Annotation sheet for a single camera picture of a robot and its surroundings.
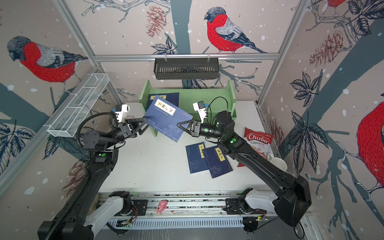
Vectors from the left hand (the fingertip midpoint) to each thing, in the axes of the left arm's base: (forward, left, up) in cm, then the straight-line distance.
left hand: (146, 125), depth 57 cm
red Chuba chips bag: (+12, -60, -34) cm, 70 cm away
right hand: (+1, -11, -4) cm, 12 cm away
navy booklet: (+4, -19, -40) cm, 45 cm away
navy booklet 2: (+2, -32, -39) cm, 51 cm away
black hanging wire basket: (+62, -12, -13) cm, 64 cm away
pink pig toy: (-21, -2, -39) cm, 44 cm away
